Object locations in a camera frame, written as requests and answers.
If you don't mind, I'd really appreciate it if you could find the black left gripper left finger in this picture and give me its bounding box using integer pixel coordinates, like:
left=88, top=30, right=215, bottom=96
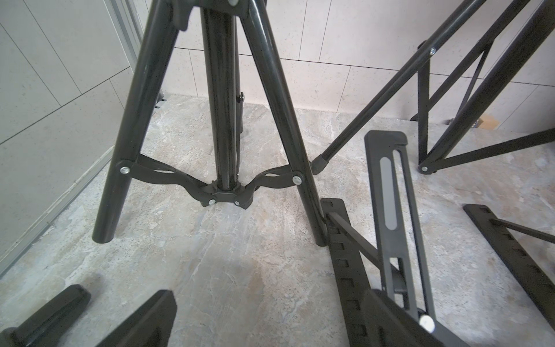
left=98, top=290, right=177, bottom=346

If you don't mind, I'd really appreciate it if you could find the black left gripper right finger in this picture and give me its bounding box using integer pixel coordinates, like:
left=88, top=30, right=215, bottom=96
left=363, top=289, right=445, bottom=346

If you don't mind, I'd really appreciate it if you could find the black folding laptop stand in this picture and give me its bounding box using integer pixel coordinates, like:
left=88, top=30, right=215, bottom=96
left=321, top=130, right=554, bottom=346

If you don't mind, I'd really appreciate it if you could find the black perforated music stand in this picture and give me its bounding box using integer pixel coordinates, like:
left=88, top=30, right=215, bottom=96
left=312, top=1, right=554, bottom=175

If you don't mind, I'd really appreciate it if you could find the black small phone tripod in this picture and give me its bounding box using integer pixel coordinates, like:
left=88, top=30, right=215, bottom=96
left=92, top=1, right=328, bottom=246

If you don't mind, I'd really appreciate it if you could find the small wooden block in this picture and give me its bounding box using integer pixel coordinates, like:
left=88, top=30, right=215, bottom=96
left=477, top=114, right=500, bottom=130

